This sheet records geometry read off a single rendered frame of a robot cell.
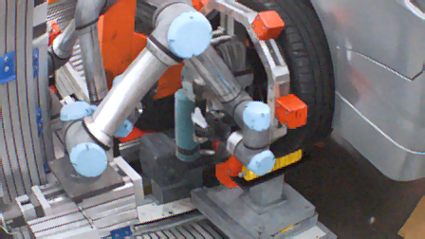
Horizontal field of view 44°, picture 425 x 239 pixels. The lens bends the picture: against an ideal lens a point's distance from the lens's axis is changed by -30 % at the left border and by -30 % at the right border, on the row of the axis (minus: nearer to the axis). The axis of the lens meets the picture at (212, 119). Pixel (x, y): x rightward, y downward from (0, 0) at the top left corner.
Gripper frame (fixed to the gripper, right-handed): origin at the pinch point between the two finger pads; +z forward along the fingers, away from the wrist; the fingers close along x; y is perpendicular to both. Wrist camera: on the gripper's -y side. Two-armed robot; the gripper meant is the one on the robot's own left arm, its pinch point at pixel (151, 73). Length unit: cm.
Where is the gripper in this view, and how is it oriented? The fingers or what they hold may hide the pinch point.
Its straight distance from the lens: 253.8
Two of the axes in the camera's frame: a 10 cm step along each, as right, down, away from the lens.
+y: -0.1, 8.6, 5.1
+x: 9.7, 1.3, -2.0
